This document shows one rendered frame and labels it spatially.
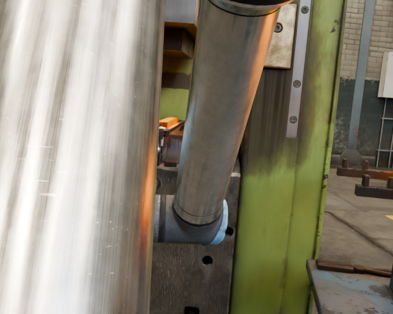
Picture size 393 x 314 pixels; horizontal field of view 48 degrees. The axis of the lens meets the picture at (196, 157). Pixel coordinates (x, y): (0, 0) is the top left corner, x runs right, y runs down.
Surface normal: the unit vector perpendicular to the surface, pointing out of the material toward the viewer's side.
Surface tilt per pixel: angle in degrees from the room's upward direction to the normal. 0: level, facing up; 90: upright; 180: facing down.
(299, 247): 90
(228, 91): 133
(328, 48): 90
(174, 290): 90
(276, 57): 90
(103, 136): 61
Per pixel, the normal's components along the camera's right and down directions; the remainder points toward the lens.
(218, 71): -0.37, 0.70
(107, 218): 0.63, -0.33
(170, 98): -0.08, 0.15
